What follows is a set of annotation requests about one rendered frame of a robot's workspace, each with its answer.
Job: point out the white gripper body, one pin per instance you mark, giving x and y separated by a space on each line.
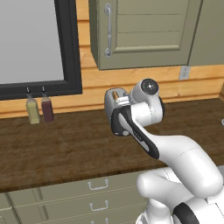
123 101

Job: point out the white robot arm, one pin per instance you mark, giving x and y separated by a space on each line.
189 166

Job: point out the toasted bread slice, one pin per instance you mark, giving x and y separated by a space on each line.
115 94

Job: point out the silver toaster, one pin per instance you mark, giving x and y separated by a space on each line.
110 102

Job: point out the olive green cupboard door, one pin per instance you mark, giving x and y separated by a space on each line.
145 32

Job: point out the dark red condiment bottle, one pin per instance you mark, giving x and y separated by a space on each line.
47 110

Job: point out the yellow condiment bottle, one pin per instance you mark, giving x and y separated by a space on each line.
33 112

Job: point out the olive green drawer front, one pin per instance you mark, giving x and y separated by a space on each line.
73 220
64 208
67 189

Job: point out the black framed window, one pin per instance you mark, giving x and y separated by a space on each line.
32 40

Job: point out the plain olive green cupboard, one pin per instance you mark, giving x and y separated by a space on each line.
208 32

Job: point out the white wall socket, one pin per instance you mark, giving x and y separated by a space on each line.
184 73

